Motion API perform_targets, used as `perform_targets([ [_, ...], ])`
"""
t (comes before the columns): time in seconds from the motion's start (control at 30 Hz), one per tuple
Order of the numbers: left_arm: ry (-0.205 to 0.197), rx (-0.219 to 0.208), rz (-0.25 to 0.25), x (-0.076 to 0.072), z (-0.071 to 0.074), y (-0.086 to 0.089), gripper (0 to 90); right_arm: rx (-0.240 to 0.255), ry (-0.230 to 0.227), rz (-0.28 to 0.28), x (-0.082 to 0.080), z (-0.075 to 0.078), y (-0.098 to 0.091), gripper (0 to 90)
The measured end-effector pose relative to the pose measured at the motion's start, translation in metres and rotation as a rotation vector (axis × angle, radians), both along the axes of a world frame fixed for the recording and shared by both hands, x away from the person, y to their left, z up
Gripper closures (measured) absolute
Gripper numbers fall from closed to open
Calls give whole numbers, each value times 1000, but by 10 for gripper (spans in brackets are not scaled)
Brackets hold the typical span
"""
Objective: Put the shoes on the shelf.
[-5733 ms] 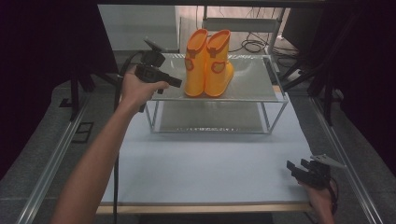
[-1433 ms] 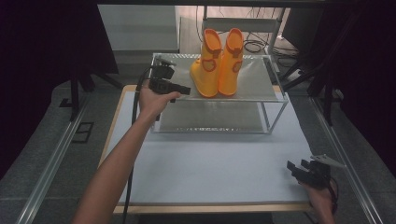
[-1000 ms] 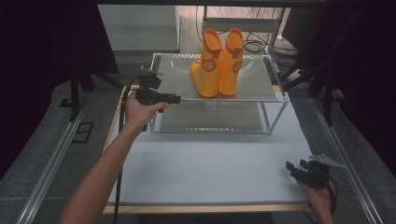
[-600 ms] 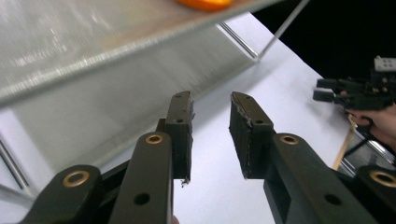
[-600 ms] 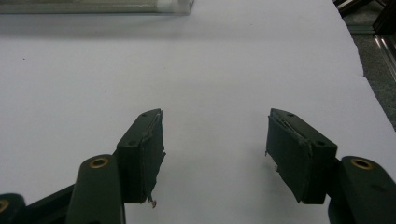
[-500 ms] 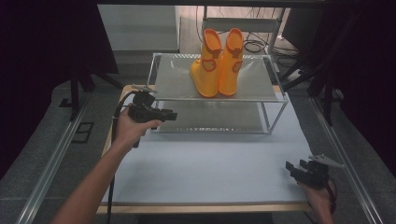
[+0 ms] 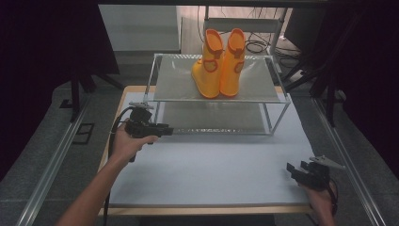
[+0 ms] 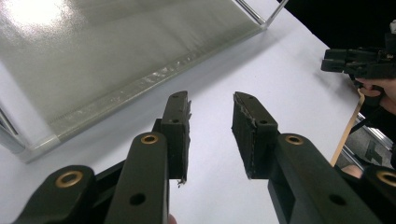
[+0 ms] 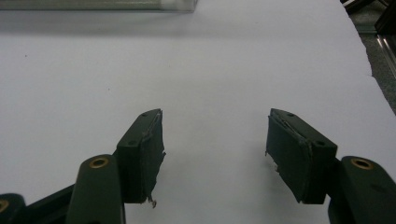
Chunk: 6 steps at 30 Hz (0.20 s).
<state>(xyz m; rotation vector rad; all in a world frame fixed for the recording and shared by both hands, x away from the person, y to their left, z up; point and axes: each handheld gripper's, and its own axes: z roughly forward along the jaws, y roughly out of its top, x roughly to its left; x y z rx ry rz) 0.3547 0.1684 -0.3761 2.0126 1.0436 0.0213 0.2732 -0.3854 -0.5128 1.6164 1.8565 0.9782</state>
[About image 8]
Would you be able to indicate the two-tier metal shoe rack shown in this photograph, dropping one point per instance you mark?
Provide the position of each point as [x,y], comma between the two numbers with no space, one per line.
[93,62]

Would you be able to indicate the white table mat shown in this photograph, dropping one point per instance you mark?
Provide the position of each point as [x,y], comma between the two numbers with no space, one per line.
[280,84]

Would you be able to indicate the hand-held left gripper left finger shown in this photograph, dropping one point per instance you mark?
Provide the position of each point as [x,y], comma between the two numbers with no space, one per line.
[176,133]

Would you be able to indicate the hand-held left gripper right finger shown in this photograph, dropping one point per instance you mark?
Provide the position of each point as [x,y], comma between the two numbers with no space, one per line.
[252,133]

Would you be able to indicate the aluminium floor rail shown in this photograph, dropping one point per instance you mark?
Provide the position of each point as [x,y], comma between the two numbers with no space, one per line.
[378,132]

